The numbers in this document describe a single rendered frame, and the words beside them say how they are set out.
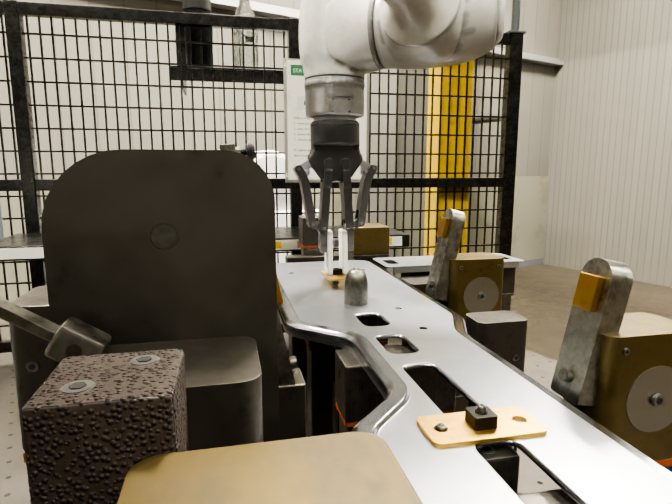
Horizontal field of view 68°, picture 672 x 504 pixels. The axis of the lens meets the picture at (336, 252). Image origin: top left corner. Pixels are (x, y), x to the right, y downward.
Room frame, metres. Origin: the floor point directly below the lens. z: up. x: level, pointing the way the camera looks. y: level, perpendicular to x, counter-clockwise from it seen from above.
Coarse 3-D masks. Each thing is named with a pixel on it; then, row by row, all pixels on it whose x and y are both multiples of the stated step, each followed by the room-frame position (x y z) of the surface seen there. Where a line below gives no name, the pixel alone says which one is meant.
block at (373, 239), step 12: (360, 228) 1.03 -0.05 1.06; (372, 228) 1.04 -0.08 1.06; (384, 228) 1.04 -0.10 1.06; (360, 240) 1.03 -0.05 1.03; (372, 240) 1.04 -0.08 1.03; (384, 240) 1.04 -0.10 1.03; (348, 252) 1.07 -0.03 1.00; (360, 252) 1.03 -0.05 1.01; (372, 252) 1.04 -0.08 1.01; (384, 252) 1.04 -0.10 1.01
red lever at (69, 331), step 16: (0, 304) 0.25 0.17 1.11; (16, 320) 0.25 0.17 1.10; (32, 320) 0.25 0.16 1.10; (48, 320) 0.26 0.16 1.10; (80, 320) 0.27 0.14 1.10; (48, 336) 0.25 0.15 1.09; (64, 336) 0.25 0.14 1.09; (80, 336) 0.25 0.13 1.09; (96, 336) 0.26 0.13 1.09; (48, 352) 0.25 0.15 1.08; (64, 352) 0.25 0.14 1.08; (80, 352) 0.25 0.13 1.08; (96, 352) 0.25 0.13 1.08
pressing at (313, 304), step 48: (288, 288) 0.74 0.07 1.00; (336, 288) 0.74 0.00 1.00; (384, 288) 0.74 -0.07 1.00; (336, 336) 0.52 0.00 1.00; (384, 336) 0.52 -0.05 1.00; (432, 336) 0.52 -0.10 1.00; (384, 384) 0.40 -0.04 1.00; (480, 384) 0.40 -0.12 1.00; (528, 384) 0.40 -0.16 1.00; (384, 432) 0.32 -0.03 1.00; (576, 432) 0.32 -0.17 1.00; (432, 480) 0.26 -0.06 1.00; (480, 480) 0.26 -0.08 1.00; (576, 480) 0.26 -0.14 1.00; (624, 480) 0.26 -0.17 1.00
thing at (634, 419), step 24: (624, 336) 0.39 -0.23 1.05; (648, 336) 0.39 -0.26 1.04; (600, 360) 0.39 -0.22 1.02; (624, 360) 0.39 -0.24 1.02; (648, 360) 0.39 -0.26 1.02; (600, 384) 0.39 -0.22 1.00; (624, 384) 0.39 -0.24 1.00; (648, 384) 0.39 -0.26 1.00; (600, 408) 0.39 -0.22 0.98; (624, 408) 0.39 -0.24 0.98; (648, 408) 0.39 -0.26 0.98; (624, 432) 0.39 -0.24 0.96; (648, 432) 0.39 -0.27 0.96; (648, 456) 0.39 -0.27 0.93
